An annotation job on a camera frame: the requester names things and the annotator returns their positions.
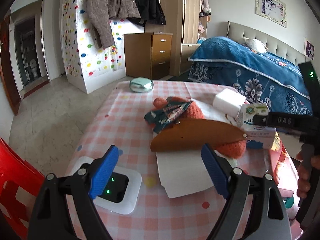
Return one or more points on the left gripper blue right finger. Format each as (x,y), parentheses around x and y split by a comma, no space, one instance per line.
(217,168)

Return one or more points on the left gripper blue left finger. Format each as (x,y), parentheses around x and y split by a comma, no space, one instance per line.
(100,171)

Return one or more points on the orange knitted item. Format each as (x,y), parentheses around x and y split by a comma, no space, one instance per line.
(233,150)

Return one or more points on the white milk carton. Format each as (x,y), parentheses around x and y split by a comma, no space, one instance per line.
(258,136)

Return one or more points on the brown leather pouch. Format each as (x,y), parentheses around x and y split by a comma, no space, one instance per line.
(192,134)

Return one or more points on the green patterned wrapper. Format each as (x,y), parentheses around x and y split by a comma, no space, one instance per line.
(161,118)

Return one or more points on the white foam block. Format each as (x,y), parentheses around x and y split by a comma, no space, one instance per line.
(229,102)

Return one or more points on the right hand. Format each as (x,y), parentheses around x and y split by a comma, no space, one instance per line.
(303,181)

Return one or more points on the white device with black screen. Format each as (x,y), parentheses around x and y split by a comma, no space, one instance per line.
(121,192)

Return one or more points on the white paper sheet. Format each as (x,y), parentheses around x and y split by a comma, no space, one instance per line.
(182,173)

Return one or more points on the pink checkered tablecloth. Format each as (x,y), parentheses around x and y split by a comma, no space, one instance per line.
(120,122)

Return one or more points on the blue floral bedspread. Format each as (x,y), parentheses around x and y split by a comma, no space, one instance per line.
(259,77)

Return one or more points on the round mint green tin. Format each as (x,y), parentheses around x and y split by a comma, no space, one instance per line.
(141,85)

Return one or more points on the red plastic stool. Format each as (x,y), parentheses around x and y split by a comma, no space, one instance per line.
(17,173)

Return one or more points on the white pillow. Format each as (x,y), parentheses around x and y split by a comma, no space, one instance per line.
(253,44)

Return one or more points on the white polka dot cabinet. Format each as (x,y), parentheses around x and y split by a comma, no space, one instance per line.
(88,67)

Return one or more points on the wooden drawer cabinet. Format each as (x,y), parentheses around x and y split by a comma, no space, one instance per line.
(147,55)

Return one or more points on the white toilet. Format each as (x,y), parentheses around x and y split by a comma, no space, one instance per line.
(33,68)

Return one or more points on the dark wooden door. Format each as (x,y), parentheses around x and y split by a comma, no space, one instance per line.
(7,75)

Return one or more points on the pink hanging garment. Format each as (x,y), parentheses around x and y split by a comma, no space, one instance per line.
(205,7)

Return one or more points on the brown quilted jacket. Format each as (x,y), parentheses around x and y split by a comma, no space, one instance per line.
(101,11)

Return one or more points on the wooden wardrobe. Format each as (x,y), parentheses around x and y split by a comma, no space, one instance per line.
(182,21)

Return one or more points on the black jacket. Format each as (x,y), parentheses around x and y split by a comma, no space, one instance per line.
(150,12)

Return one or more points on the small wall poster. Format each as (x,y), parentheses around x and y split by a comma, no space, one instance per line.
(309,50)

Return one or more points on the beige upholstered bed frame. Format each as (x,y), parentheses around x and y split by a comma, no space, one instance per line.
(237,31)

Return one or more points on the framed wall picture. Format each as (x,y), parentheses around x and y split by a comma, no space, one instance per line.
(274,10)

